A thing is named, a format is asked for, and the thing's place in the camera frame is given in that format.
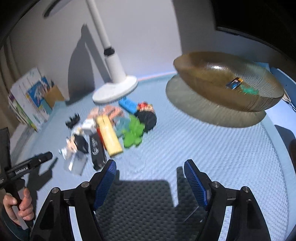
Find black lighter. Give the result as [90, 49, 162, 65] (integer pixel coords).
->
[89, 133, 107, 171]

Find clear plastic box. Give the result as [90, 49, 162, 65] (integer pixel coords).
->
[63, 151, 87, 176]

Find white coat boy figurine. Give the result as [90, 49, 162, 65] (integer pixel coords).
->
[59, 127, 89, 160]

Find green frog toy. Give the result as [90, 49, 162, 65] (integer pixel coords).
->
[122, 115, 145, 148]

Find small dark figurine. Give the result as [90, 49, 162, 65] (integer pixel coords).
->
[65, 113, 80, 130]

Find pink oval tag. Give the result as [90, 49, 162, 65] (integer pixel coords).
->
[87, 105, 124, 121]

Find blue rectangular lighter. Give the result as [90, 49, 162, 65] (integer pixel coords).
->
[118, 97, 137, 114]

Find black haired doll figure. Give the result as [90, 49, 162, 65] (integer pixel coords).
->
[135, 102, 157, 133]

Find light blue plastic toy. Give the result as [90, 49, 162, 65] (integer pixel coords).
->
[114, 116, 130, 137]

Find teal plastic leaf toy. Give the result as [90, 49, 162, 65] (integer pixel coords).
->
[240, 85, 259, 95]

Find person left hand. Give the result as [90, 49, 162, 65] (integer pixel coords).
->
[3, 188, 35, 226]

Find stack of books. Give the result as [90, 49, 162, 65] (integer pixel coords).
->
[10, 67, 52, 132]

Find brown pencil holder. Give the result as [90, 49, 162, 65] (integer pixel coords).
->
[44, 80, 65, 109]

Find white desk lamp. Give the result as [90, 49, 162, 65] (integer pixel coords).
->
[43, 0, 139, 104]

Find amber glass bowl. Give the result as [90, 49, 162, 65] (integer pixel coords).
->
[173, 52, 284, 112]

